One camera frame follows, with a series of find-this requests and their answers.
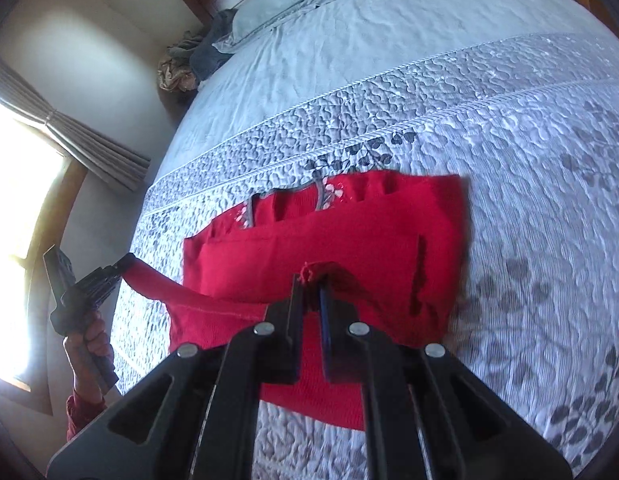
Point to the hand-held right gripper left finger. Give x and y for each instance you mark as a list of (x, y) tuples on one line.
[(288, 322)]

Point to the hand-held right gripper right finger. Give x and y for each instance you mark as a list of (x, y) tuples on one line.
[(325, 325)]

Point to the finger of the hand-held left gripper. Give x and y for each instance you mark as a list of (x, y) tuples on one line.
[(116, 270)]

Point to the red knitted sweater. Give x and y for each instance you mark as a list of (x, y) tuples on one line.
[(349, 230)]

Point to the person's left forearm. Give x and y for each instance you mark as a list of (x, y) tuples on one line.
[(84, 415)]

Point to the person's left hand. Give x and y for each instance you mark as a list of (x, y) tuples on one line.
[(86, 355)]

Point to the wooden-framed window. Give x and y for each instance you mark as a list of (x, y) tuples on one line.
[(19, 240)]

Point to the grey pleated curtain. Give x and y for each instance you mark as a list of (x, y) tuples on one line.
[(89, 135)]

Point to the brown floral cloth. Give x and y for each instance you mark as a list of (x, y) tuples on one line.
[(177, 75)]

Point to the grey crumpled cloth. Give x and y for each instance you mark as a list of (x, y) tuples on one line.
[(184, 45)]

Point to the grey quilted leaf-print bedspread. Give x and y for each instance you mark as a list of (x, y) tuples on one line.
[(514, 185)]

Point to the dark blue garment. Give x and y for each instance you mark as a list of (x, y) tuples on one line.
[(212, 50)]

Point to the light blue bed sheet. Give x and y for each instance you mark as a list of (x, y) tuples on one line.
[(369, 50)]

